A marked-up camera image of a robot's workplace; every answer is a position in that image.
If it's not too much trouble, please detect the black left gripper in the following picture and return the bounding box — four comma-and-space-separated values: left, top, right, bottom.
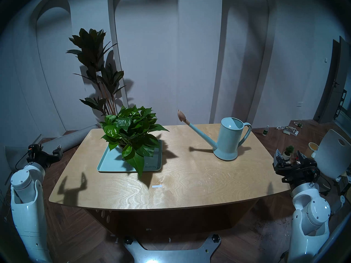
27, 145, 63, 167

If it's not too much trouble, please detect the teal plastic tray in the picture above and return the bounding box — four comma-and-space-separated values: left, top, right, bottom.
97, 140, 163, 173

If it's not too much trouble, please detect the white swivel chair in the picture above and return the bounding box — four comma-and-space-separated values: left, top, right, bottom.
313, 129, 351, 213

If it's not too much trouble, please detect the rolled grey carpet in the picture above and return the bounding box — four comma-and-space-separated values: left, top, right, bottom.
5, 125, 98, 172

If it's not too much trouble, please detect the light blue watering can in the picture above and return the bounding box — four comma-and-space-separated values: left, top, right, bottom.
178, 110, 252, 161

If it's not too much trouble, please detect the tiny plant in white pot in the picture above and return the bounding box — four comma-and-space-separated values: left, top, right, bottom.
282, 145, 295, 160

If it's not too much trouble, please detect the small floor clutter pile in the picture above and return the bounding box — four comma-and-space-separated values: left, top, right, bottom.
276, 125, 299, 136

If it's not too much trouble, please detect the dark grey door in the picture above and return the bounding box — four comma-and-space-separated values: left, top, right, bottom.
313, 36, 351, 124

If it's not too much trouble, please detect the grey metal robot base plate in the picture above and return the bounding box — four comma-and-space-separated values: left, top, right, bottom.
123, 234, 221, 263

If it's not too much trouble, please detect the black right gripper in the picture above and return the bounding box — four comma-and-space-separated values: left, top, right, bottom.
273, 150, 320, 183

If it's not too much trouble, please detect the green pothos potted plant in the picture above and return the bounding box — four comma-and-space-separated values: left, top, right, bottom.
99, 105, 169, 178

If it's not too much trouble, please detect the tall dark leafy floor plant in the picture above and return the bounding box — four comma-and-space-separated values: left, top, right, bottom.
66, 28, 126, 116

